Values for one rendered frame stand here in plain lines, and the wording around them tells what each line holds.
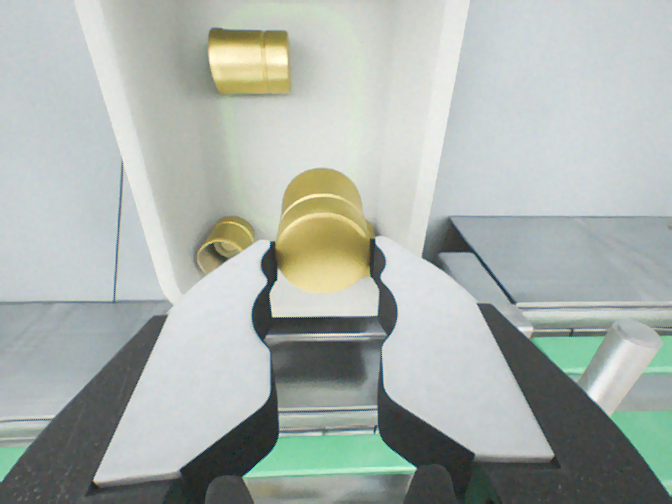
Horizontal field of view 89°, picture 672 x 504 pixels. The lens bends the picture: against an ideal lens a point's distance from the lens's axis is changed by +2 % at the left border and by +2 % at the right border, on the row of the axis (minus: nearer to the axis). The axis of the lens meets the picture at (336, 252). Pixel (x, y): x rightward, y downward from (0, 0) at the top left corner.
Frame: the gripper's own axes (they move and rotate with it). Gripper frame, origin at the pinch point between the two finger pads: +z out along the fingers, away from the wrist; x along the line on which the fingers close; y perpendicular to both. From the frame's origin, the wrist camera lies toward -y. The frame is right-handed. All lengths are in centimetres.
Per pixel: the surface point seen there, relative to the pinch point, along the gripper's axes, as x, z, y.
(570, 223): 21.6, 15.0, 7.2
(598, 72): 20.9, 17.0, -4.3
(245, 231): -6.1, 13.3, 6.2
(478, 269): 10.5, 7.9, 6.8
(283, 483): -3.0, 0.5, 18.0
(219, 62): -5.5, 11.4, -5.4
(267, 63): -2.9, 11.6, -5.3
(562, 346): 13.6, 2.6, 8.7
